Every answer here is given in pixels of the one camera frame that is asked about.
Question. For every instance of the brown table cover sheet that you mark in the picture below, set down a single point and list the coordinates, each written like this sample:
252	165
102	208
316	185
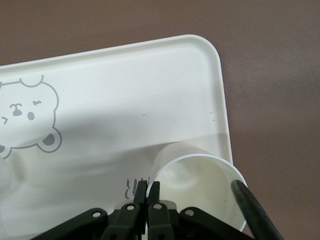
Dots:
275	50

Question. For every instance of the white IKEA cup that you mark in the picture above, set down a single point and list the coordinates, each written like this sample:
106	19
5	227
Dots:
195	175

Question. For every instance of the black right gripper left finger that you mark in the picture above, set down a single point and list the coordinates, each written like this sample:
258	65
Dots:
125	220

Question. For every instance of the white bear print tray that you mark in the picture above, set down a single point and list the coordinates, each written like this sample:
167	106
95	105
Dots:
125	100

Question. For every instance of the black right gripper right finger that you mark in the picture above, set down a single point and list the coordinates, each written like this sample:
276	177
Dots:
160	220

